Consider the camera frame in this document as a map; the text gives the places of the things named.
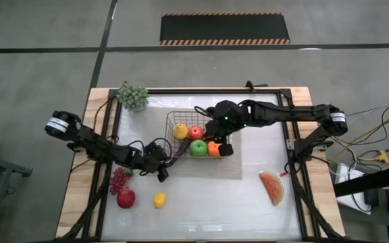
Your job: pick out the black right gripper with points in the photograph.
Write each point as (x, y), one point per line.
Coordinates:
(221, 138)

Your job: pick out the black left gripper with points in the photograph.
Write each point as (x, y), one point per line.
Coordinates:
(155, 158)

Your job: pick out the orange fruit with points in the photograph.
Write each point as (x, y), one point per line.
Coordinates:
(213, 149)

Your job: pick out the green apple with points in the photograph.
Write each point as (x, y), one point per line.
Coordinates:
(198, 148)

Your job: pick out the yellow pear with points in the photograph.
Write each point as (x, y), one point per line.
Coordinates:
(180, 131)

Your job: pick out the red apple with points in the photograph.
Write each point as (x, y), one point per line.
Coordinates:
(196, 133)
(126, 198)

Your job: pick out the yellow lemon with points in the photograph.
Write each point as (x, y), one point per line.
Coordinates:
(159, 200)

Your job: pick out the purple grape bunch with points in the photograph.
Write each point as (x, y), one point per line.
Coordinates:
(117, 180)

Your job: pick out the watermelon slice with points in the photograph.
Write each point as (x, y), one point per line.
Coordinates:
(273, 187)

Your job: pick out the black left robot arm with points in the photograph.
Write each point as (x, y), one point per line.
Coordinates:
(96, 146)

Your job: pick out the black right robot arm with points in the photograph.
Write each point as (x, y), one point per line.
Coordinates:
(282, 113)

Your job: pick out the grey woven placemat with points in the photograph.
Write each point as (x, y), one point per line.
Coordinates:
(214, 168)

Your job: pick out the black clamp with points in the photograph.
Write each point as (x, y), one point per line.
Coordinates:
(250, 85)

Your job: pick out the small red clip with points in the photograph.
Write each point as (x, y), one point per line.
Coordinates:
(284, 174)

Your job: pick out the green grape bunch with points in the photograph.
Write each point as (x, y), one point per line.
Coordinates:
(133, 96)

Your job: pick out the black hazard-striped floor mat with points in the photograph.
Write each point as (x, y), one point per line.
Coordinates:
(225, 28)

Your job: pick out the yellow power connector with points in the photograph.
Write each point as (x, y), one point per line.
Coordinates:
(380, 157)

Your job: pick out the black aluminium table frame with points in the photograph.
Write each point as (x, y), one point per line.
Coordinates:
(214, 91)

